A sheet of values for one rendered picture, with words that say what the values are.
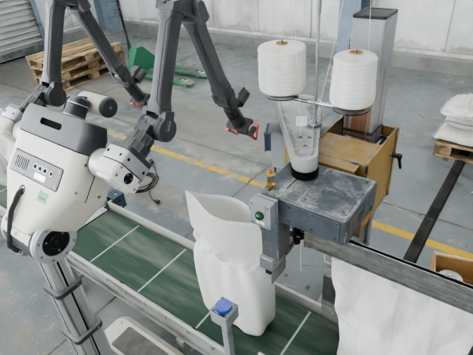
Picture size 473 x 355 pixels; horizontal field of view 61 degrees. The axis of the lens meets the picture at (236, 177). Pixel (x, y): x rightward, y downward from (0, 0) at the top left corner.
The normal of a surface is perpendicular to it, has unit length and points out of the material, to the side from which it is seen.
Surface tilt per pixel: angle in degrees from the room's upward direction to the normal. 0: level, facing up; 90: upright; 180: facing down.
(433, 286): 90
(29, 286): 0
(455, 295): 90
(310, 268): 0
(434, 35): 90
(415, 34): 90
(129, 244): 0
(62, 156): 50
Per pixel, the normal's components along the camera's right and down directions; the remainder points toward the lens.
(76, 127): -0.50, -0.17
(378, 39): -0.59, 0.48
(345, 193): -0.07, -0.83
